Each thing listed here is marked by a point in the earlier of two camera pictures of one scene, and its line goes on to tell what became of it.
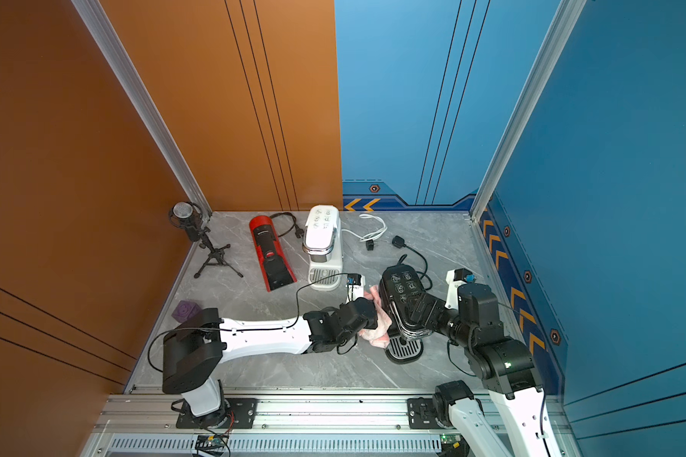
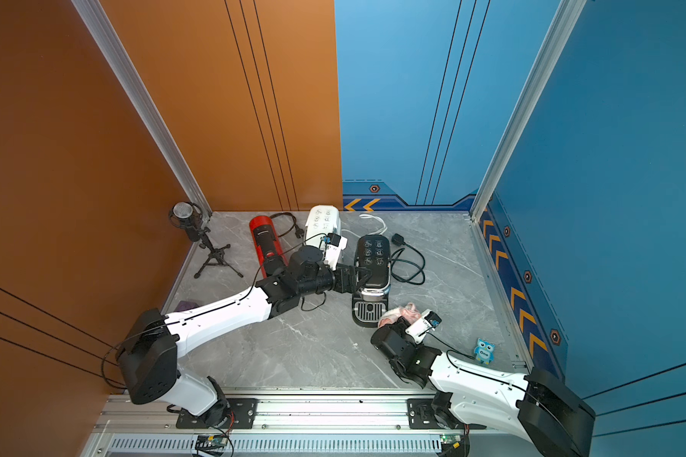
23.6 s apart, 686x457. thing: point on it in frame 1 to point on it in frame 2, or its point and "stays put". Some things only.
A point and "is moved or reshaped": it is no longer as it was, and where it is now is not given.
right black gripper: (436, 306) to (398, 327)
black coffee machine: (398, 284) to (371, 300)
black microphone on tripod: (189, 214) stays put
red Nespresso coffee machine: (274, 264) stays put
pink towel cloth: (380, 335) is moved or reshaped
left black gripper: (373, 323) to (351, 287)
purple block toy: (185, 310) stays put
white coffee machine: (323, 240) stays put
